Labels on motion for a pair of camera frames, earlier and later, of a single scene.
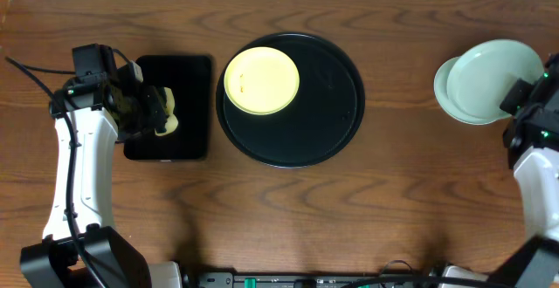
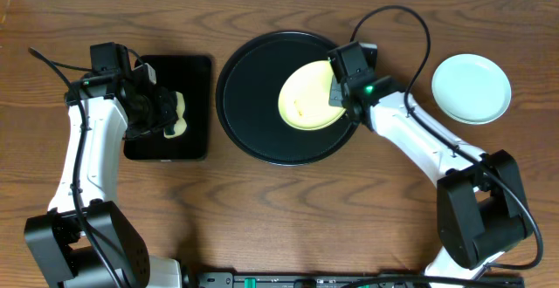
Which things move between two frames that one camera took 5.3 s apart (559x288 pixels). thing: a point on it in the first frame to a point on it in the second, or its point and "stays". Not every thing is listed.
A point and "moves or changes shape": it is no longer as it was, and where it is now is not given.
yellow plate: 261,80 to 304,97
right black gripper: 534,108 to 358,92
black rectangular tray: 189,77 stays
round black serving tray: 324,115 stays
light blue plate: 481,77 moves or changes shape
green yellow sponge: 172,123 moves or changes shape
